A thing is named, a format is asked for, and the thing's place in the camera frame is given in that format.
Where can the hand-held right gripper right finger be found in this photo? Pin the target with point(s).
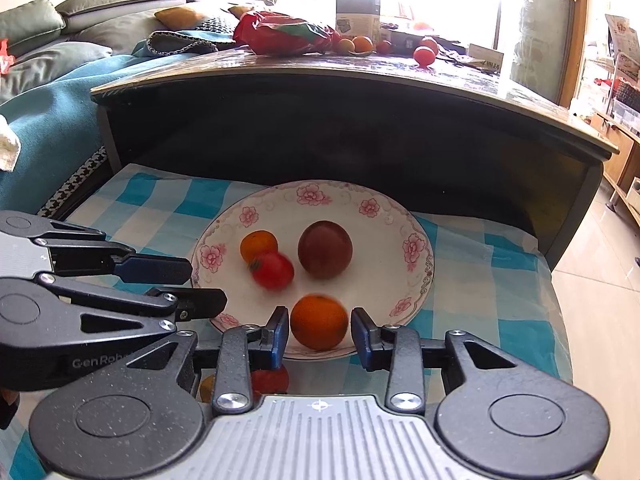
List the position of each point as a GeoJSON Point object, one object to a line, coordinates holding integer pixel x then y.
{"type": "Point", "coordinates": [363, 340]}

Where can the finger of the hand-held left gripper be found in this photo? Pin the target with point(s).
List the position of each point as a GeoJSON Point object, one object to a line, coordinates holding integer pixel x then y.
{"type": "Point", "coordinates": [155, 270]}
{"type": "Point", "coordinates": [200, 302]}

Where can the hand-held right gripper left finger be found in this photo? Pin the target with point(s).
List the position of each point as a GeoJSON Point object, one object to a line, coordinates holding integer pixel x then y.
{"type": "Point", "coordinates": [278, 335]}

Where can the large orange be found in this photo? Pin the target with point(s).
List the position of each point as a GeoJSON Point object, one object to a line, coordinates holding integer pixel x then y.
{"type": "Point", "coordinates": [319, 322]}

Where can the white floral plate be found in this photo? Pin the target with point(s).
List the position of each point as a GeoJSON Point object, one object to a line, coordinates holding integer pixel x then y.
{"type": "Point", "coordinates": [385, 280]}

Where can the red tomato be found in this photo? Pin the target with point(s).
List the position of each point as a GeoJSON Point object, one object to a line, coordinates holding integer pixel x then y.
{"type": "Point", "coordinates": [270, 380]}
{"type": "Point", "coordinates": [431, 42]}
{"type": "Point", "coordinates": [274, 272]}
{"type": "Point", "coordinates": [384, 47]}
{"type": "Point", "coordinates": [424, 56]}

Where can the small orange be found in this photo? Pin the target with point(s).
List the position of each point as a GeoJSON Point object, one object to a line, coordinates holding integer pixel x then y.
{"type": "Point", "coordinates": [256, 242]}
{"type": "Point", "coordinates": [344, 46]}
{"type": "Point", "coordinates": [206, 389]}
{"type": "Point", "coordinates": [362, 44]}

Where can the dark red apple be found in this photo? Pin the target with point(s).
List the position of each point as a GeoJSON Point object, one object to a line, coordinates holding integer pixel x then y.
{"type": "Point", "coordinates": [325, 250]}

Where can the blue white checkered cloth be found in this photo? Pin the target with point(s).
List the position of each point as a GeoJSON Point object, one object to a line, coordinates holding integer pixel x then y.
{"type": "Point", "coordinates": [480, 285]}

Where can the teal blanket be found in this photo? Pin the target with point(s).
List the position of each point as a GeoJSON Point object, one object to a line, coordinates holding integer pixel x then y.
{"type": "Point", "coordinates": [50, 110]}

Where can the white towel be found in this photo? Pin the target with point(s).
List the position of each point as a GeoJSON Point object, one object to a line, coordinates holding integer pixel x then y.
{"type": "Point", "coordinates": [7, 145]}

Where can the dark coffee table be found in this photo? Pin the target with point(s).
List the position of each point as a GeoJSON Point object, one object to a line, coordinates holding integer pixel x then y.
{"type": "Point", "coordinates": [350, 135]}

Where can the patterned fabric bag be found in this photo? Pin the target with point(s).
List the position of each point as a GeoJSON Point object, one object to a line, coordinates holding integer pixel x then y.
{"type": "Point", "coordinates": [175, 43]}

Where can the yellow pillow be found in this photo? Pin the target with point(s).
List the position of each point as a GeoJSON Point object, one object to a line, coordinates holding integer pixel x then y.
{"type": "Point", "coordinates": [177, 17]}

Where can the grey green sofa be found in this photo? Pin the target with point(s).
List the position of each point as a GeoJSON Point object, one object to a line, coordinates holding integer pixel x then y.
{"type": "Point", "coordinates": [110, 7]}

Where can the red plastic bag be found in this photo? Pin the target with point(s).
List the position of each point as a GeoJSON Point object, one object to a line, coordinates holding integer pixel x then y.
{"type": "Point", "coordinates": [285, 35]}

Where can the green cushion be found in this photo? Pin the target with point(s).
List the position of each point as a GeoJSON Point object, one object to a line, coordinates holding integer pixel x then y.
{"type": "Point", "coordinates": [30, 22]}

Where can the wooden cabinet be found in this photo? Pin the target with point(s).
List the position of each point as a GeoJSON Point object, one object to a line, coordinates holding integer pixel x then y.
{"type": "Point", "coordinates": [620, 155]}

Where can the grey white carton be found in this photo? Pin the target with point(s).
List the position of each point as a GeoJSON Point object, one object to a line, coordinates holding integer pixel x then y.
{"type": "Point", "coordinates": [357, 15]}

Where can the pale rolled curtain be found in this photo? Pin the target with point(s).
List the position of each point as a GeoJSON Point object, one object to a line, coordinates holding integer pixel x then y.
{"type": "Point", "coordinates": [542, 30]}

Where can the printed paper poster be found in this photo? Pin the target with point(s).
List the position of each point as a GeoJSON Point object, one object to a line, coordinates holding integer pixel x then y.
{"type": "Point", "coordinates": [625, 50]}

